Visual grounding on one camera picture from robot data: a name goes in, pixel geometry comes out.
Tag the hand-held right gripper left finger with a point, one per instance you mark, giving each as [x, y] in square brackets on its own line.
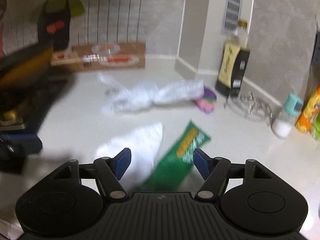
[122, 163]

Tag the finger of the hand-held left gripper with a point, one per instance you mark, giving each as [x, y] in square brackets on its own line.
[22, 141]

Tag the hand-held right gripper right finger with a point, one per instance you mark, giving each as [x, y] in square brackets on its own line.
[202, 163]

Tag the white tissue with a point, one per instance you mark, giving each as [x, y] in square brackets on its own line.
[142, 145]

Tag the green packet with orange print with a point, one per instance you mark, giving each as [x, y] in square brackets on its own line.
[172, 170]

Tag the black gas stove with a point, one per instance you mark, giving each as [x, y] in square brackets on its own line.
[50, 97]

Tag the pink and purple sponge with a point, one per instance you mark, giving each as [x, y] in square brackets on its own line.
[206, 102]

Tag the clear glass holder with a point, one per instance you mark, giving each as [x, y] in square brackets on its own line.
[250, 107]

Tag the black wok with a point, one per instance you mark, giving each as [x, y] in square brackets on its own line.
[22, 67]

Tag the crumpled clear plastic bag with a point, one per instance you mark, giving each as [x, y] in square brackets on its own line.
[150, 95]

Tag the salt shaker with teal lid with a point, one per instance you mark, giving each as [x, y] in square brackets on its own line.
[282, 127]

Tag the soy sauce bottle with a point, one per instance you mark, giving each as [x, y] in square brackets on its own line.
[230, 65]

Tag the green plastic bag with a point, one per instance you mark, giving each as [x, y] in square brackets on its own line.
[317, 130]

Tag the cartoon wall poster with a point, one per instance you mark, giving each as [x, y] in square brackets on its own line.
[105, 17]

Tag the white wall vent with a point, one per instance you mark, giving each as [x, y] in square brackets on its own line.
[233, 5]

